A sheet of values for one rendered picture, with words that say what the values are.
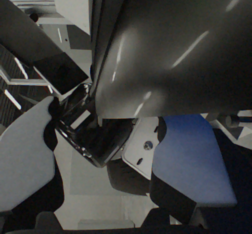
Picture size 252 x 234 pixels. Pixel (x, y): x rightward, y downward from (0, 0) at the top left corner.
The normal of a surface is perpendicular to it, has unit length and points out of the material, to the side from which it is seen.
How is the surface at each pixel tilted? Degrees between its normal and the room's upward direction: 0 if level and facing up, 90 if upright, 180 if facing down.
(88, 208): 90
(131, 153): 54
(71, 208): 90
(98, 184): 90
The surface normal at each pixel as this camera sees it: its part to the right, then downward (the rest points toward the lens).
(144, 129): -0.51, 0.00
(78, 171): 0.11, -0.39
